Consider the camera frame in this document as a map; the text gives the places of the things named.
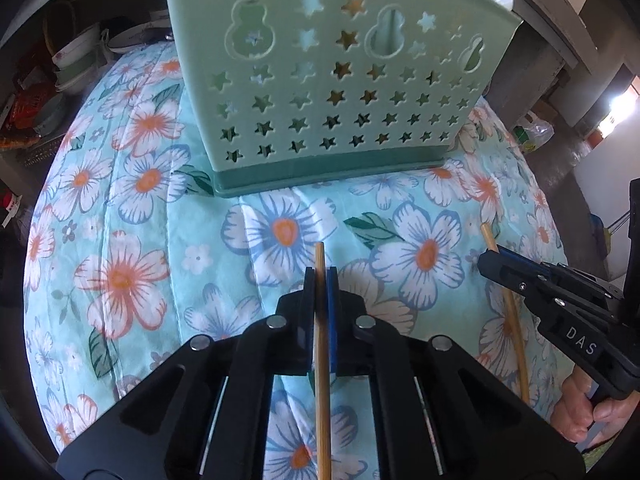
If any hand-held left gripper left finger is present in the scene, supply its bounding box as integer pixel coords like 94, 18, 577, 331
57, 267, 317, 480

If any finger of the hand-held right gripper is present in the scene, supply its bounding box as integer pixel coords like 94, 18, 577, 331
477, 251, 539, 311
497, 247, 556, 282

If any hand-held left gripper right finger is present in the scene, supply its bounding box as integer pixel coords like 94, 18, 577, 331
327, 269, 586, 480

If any light bamboo chopstick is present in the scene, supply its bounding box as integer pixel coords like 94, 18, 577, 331
314, 242, 332, 480
480, 224, 531, 404

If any green star-cutout utensil holder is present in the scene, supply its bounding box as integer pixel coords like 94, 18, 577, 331
157, 0, 524, 198

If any person's right hand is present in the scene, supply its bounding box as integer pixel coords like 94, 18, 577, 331
552, 365, 640, 443

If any blue plastic container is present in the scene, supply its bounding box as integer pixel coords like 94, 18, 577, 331
590, 214, 613, 253

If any green yellow plastic bag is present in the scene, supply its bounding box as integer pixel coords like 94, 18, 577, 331
514, 112, 556, 155

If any floral turquoise blanket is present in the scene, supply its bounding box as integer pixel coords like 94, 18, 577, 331
22, 40, 573, 480

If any grey concrete counter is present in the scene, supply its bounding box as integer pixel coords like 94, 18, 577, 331
507, 0, 608, 128

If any white and red plastic fitting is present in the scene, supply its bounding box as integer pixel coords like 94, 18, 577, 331
1, 192, 23, 226

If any white plate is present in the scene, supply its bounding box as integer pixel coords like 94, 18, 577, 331
106, 10, 173, 53

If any red plastic bag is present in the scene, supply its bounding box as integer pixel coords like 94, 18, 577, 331
7, 82, 56, 133

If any stack of ceramic bowls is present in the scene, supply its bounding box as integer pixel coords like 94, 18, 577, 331
50, 25, 108, 96

